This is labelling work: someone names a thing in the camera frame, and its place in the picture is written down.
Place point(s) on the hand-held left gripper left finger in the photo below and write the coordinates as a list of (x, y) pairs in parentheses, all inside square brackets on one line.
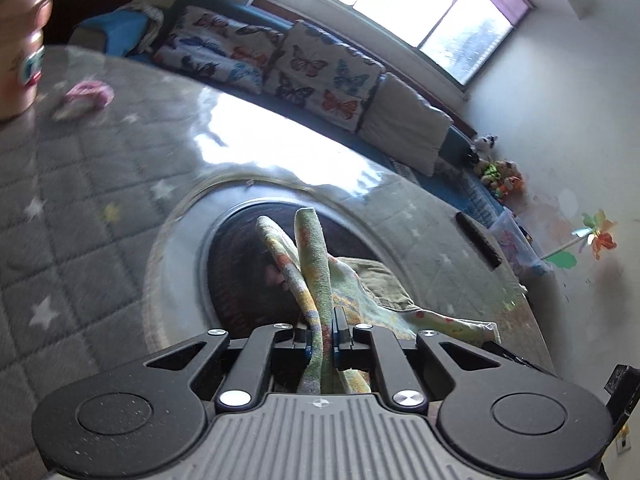
[(300, 346)]

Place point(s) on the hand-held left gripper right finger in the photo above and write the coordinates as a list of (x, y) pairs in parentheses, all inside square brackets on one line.
[(341, 337)]

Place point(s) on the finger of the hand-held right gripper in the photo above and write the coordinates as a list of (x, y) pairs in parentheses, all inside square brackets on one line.
[(515, 357)]

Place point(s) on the floral patterned garment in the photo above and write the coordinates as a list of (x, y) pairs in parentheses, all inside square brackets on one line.
[(312, 260)]

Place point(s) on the clear plastic storage box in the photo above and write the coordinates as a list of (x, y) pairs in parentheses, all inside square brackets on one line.
[(517, 247)]

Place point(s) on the black remote control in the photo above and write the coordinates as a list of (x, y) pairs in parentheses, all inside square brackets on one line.
[(480, 240)]

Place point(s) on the colourful pinwheel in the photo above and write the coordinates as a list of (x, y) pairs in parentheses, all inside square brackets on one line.
[(597, 235)]

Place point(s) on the round glass turntable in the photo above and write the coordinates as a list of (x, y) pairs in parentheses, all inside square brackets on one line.
[(175, 240)]

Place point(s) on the orange and green plush toy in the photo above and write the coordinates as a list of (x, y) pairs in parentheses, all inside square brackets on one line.
[(502, 177)]

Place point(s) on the white plush toy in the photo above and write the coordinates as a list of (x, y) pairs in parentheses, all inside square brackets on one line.
[(485, 144)]

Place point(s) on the white cushion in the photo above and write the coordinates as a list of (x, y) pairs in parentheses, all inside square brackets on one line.
[(405, 120)]

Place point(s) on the large butterfly print cushion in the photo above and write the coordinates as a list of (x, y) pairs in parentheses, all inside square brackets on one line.
[(325, 75)]

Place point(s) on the grey quilted table cover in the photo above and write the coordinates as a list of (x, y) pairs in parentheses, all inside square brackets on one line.
[(75, 185)]

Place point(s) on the pink cloth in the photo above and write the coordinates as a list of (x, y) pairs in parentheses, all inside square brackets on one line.
[(87, 95)]

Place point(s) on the window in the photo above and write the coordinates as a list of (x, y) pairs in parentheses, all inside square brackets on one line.
[(400, 0)]

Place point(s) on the blue sofa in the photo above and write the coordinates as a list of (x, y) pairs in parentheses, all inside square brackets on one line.
[(220, 2)]

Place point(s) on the plaid cloth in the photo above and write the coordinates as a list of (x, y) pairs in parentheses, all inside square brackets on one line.
[(150, 25)]

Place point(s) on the blue folded blanket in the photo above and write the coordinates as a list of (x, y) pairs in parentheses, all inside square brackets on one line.
[(112, 30)]

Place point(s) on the pink canister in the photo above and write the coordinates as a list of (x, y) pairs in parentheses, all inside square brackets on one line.
[(20, 60)]

